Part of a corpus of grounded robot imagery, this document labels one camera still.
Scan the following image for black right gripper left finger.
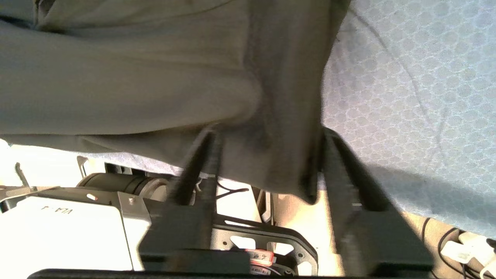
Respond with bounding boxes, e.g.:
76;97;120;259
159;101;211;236
139;130;250;274

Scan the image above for tangled black floor cables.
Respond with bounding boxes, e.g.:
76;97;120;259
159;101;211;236
420;217;496;279

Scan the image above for black moon print T-shirt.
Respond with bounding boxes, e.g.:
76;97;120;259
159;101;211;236
0;0;351;205

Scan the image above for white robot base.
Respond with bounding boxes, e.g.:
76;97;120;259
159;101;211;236
0;155;320;276

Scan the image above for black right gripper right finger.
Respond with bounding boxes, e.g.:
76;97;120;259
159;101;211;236
320;128;434;276

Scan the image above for blue bed sheet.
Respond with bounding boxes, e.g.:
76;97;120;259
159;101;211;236
81;0;496;239

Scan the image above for white power strip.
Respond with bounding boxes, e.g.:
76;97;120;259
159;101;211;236
442;232;496;272

